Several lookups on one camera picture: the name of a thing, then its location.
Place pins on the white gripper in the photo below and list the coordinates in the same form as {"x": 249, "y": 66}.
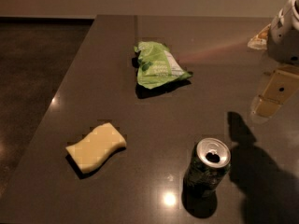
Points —
{"x": 286, "y": 36}

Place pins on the yellow sponge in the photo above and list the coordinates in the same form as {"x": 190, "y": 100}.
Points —
{"x": 96, "y": 147}

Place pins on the green soda can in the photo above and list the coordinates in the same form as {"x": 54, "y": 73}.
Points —
{"x": 210, "y": 162}

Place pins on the green chip bag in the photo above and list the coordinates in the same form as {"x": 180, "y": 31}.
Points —
{"x": 157, "y": 66}

